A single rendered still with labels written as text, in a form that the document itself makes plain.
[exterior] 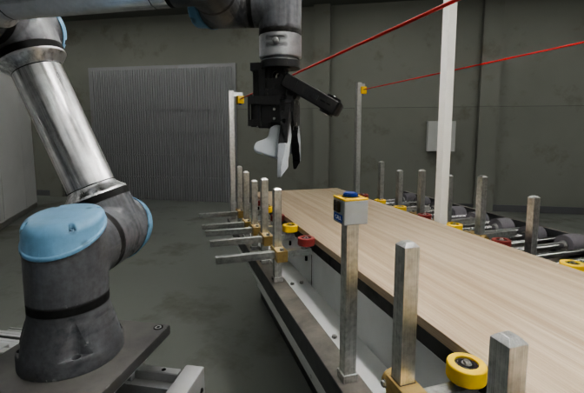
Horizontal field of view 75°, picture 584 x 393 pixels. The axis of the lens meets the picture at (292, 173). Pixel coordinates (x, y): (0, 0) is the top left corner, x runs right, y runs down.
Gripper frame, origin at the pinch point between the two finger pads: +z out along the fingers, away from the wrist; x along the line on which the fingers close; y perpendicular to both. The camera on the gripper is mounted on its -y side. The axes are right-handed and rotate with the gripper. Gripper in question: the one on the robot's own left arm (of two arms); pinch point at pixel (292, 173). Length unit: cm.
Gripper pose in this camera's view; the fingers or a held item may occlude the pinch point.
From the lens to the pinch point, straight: 69.1
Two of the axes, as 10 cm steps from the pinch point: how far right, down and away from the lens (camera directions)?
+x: -1.8, 1.1, -9.8
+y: -9.8, -0.2, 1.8
